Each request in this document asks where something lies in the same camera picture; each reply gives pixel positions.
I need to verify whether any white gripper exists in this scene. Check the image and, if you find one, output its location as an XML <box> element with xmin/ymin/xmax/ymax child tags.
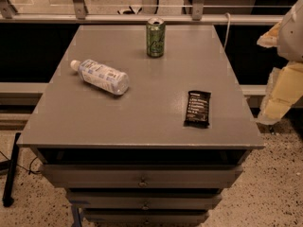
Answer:
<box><xmin>257</xmin><ymin>0</ymin><xmax>303</xmax><ymax>125</ymax></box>

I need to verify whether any clear blue-labelled plastic bottle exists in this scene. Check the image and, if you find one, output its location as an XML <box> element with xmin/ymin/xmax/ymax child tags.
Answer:
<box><xmin>70</xmin><ymin>60</ymin><xmax>130</xmax><ymax>96</ymax></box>

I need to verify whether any black snack bar wrapper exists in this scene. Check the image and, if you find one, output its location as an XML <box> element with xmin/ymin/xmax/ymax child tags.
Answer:
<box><xmin>184</xmin><ymin>90</ymin><xmax>211</xmax><ymax>129</ymax></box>

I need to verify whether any green soda can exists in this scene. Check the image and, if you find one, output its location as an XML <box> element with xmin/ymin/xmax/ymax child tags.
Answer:
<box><xmin>146</xmin><ymin>17</ymin><xmax>166</xmax><ymax>58</ymax></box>

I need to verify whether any grey drawer cabinet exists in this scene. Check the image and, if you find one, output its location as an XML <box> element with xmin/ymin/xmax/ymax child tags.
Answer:
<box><xmin>17</xmin><ymin>24</ymin><xmax>265</xmax><ymax>227</ymax></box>

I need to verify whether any bottom grey drawer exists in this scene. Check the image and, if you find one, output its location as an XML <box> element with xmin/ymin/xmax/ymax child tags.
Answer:
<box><xmin>83</xmin><ymin>209</ymin><xmax>208</xmax><ymax>224</ymax></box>

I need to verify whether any grey drawer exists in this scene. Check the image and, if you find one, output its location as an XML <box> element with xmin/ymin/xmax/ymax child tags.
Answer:
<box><xmin>66</xmin><ymin>191</ymin><xmax>222</xmax><ymax>210</ymax></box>
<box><xmin>40</xmin><ymin>165</ymin><xmax>242</xmax><ymax>189</ymax></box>
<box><xmin>83</xmin><ymin>209</ymin><xmax>208</xmax><ymax>224</ymax></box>

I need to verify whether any middle grey drawer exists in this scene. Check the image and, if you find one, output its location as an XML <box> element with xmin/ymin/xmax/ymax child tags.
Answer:
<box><xmin>66</xmin><ymin>191</ymin><xmax>222</xmax><ymax>210</ymax></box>

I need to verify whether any top grey drawer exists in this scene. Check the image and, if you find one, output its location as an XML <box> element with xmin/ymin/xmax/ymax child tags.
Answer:
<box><xmin>40</xmin><ymin>165</ymin><xmax>242</xmax><ymax>189</ymax></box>

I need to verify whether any black stand leg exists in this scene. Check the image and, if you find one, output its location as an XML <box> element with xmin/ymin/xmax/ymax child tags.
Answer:
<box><xmin>2</xmin><ymin>132</ymin><xmax>21</xmax><ymax>207</ymax></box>

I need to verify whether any white hanging cord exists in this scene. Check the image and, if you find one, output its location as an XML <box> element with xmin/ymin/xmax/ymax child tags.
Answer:
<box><xmin>223</xmin><ymin>12</ymin><xmax>232</xmax><ymax>50</ymax></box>

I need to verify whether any black floor cable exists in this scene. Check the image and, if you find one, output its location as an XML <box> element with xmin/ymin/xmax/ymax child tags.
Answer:
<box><xmin>0</xmin><ymin>150</ymin><xmax>42</xmax><ymax>176</ymax></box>

